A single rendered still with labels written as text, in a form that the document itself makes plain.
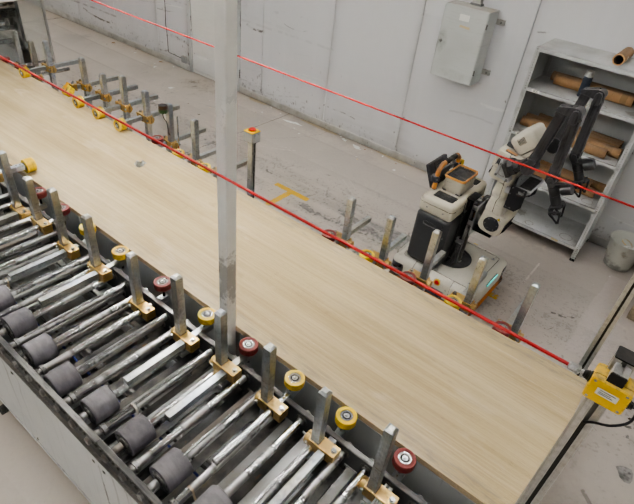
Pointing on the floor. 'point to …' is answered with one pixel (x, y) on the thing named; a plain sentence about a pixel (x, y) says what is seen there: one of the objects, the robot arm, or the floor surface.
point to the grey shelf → (584, 215)
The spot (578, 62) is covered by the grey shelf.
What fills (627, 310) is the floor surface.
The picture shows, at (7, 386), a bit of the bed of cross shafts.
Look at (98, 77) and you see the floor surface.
